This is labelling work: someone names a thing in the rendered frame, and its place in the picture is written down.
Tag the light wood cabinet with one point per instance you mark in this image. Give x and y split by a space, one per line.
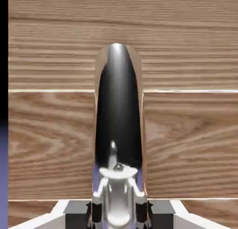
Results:
119 3

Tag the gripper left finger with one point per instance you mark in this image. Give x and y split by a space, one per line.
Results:
76 216

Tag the light wood cabinet door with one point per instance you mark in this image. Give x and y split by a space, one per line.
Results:
46 55
27 212
46 143

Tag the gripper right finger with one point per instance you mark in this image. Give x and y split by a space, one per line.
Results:
161 216

